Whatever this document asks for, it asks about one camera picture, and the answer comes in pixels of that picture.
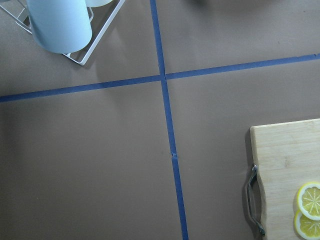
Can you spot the bamboo cutting board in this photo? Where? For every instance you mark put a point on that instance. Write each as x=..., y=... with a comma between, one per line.
x=287, y=156

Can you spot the light blue cup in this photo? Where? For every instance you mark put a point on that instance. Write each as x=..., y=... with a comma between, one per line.
x=60, y=26

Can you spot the cream cup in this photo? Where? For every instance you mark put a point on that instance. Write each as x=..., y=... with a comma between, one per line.
x=97, y=3

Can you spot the white wire rack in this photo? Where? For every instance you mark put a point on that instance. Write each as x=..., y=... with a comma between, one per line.
x=100, y=20

